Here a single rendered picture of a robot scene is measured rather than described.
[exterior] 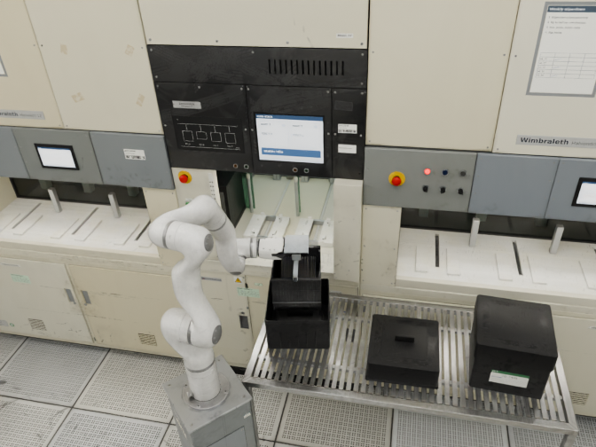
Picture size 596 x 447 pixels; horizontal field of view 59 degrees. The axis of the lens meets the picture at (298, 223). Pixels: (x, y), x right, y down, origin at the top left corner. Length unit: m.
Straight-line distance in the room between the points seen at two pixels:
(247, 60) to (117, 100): 0.63
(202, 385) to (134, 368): 1.38
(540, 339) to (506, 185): 0.61
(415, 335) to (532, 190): 0.76
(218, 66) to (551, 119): 1.28
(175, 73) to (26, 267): 1.62
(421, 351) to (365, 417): 0.93
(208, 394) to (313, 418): 1.01
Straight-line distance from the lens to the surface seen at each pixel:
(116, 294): 3.19
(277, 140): 2.26
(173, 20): 2.22
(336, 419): 3.10
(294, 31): 2.08
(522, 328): 2.25
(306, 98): 2.15
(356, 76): 2.09
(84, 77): 2.50
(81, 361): 3.69
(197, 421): 2.22
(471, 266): 2.72
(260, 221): 2.93
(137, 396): 3.38
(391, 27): 2.04
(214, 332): 1.96
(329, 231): 2.82
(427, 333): 2.36
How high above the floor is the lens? 2.54
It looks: 35 degrees down
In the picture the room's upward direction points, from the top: 3 degrees counter-clockwise
